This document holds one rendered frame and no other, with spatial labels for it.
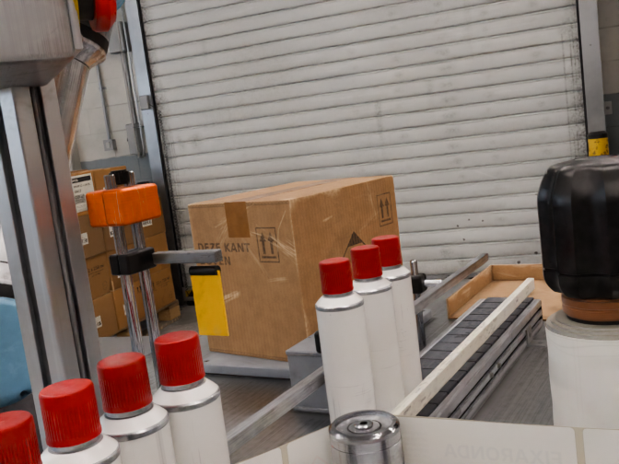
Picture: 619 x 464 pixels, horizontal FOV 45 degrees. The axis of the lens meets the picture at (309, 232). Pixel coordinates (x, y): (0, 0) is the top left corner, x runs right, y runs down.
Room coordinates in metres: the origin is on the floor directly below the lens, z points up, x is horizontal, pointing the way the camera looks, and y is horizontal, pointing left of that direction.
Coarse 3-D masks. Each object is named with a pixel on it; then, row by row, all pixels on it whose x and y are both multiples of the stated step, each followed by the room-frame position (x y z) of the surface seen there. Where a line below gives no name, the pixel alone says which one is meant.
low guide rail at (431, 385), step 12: (528, 288) 1.23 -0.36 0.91; (516, 300) 1.17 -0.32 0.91; (504, 312) 1.10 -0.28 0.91; (480, 324) 1.03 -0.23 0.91; (492, 324) 1.05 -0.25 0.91; (468, 336) 0.98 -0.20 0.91; (480, 336) 1.00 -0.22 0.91; (456, 348) 0.94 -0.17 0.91; (468, 348) 0.95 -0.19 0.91; (444, 360) 0.90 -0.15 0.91; (456, 360) 0.91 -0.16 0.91; (432, 372) 0.86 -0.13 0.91; (444, 372) 0.87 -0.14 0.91; (420, 384) 0.83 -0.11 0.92; (432, 384) 0.83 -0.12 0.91; (444, 384) 0.86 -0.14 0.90; (408, 396) 0.79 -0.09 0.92; (420, 396) 0.80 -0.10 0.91; (432, 396) 0.83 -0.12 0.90; (396, 408) 0.76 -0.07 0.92; (408, 408) 0.77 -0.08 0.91; (420, 408) 0.80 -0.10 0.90
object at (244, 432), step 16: (480, 256) 1.29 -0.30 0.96; (464, 272) 1.20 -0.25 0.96; (432, 288) 1.09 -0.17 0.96; (448, 288) 1.12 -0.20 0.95; (416, 304) 1.01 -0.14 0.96; (320, 368) 0.79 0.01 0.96; (304, 384) 0.74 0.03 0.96; (320, 384) 0.77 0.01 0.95; (288, 400) 0.71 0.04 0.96; (256, 416) 0.67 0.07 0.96; (272, 416) 0.68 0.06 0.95; (240, 432) 0.64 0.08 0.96; (256, 432) 0.66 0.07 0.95
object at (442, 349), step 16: (480, 304) 1.27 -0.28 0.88; (496, 304) 1.26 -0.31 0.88; (528, 304) 1.24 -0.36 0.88; (464, 320) 1.19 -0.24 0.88; (480, 320) 1.17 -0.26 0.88; (512, 320) 1.15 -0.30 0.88; (448, 336) 1.11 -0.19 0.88; (464, 336) 1.10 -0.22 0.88; (496, 336) 1.08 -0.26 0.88; (432, 352) 1.04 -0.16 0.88; (448, 352) 1.03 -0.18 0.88; (480, 352) 1.02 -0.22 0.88; (432, 368) 0.97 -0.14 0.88; (464, 368) 0.96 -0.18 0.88; (448, 384) 0.91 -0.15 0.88; (432, 400) 0.86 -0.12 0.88
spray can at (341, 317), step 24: (336, 264) 0.75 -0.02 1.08; (336, 288) 0.75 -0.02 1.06; (336, 312) 0.74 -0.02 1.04; (360, 312) 0.75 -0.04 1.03; (336, 336) 0.74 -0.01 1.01; (360, 336) 0.74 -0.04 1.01; (336, 360) 0.74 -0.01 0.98; (360, 360) 0.74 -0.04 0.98; (336, 384) 0.74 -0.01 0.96; (360, 384) 0.74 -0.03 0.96; (336, 408) 0.74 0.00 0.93; (360, 408) 0.74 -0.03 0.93
